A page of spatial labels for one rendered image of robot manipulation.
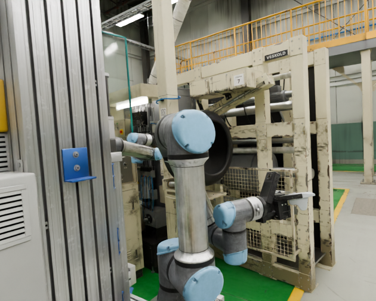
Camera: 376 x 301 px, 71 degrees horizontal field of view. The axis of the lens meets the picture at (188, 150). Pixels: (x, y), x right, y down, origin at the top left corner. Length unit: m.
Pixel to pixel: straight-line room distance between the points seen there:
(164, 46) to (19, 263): 2.00
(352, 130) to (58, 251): 10.29
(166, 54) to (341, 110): 8.94
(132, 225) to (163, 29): 1.73
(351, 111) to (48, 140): 10.37
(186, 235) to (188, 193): 0.12
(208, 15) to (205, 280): 13.04
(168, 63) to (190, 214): 1.80
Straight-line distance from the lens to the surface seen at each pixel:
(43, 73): 0.79
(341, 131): 10.68
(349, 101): 10.76
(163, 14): 2.51
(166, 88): 2.31
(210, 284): 0.79
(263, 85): 2.17
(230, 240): 0.85
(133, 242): 2.59
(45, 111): 0.77
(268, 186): 0.94
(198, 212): 0.73
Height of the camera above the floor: 1.29
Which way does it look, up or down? 3 degrees down
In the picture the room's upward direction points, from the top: 4 degrees counter-clockwise
